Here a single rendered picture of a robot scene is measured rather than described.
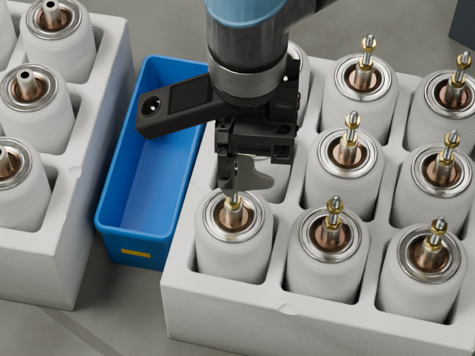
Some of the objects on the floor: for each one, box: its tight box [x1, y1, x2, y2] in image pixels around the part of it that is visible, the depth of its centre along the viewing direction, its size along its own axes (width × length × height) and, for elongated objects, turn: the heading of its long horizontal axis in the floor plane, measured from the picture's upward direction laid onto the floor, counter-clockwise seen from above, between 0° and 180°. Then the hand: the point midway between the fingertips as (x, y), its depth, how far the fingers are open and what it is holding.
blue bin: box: [94, 54, 209, 272], centre depth 150 cm, size 30×11×12 cm, turn 169°
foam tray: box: [160, 56, 475, 356], centre depth 142 cm, size 39×39×18 cm
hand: (226, 174), depth 116 cm, fingers open, 3 cm apart
